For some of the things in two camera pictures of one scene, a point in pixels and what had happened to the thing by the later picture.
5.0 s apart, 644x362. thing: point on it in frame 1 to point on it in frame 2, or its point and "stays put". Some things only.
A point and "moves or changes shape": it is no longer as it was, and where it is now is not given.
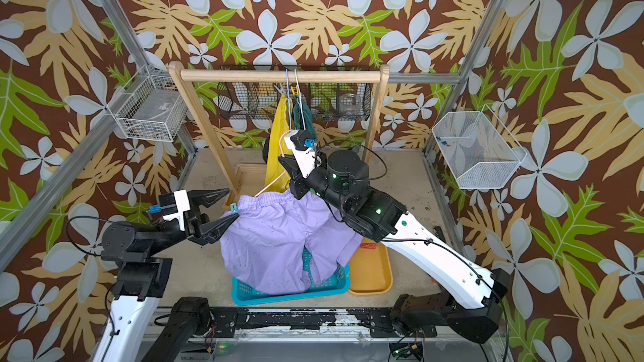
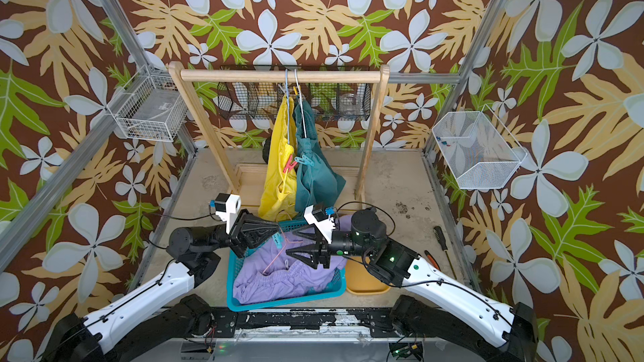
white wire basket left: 150,107 stays put
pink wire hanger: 283,173 to 280,252
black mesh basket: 330,100 stays put
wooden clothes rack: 180,77 stays put
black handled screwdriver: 439,233 stays put
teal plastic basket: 339,283 to 340,272
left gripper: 197,224 to 244,231
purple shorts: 283,245 moves or changes shape
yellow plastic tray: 370,271 stays put
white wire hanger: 298,102 stays put
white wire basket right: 477,149 stays put
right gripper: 288,162 to 319,252
